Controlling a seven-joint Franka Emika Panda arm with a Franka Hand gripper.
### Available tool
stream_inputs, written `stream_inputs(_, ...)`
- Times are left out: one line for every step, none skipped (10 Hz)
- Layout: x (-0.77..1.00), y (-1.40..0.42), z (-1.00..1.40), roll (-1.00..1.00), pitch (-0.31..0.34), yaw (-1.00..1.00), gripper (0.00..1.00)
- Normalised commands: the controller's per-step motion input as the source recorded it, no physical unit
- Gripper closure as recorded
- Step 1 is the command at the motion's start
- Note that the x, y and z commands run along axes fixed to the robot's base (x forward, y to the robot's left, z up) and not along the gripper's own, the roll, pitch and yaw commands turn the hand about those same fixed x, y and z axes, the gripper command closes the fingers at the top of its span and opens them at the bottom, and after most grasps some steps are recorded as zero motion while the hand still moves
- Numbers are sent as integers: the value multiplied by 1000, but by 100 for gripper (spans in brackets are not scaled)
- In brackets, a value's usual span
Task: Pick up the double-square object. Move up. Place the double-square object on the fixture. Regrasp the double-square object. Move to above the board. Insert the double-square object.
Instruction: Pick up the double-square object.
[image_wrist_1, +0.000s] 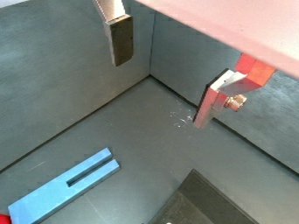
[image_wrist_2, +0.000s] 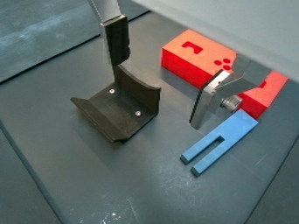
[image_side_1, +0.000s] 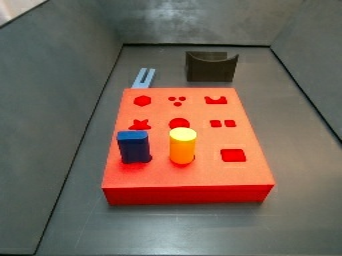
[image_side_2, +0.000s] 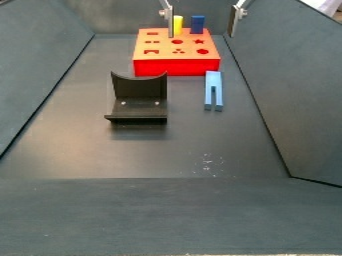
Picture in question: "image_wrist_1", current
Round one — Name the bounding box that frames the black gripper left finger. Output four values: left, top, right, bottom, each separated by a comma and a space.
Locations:
93, 0, 134, 67

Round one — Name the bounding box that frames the red shape-sorting board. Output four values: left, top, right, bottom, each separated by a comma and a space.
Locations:
0, 213, 13, 224

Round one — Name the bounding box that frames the blue double-square peg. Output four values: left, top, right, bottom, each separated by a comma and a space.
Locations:
9, 148, 121, 224

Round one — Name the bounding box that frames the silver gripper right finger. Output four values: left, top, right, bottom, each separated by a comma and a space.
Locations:
194, 53, 277, 129

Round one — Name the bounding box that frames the black regrasp stand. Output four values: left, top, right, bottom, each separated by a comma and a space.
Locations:
149, 169, 260, 224

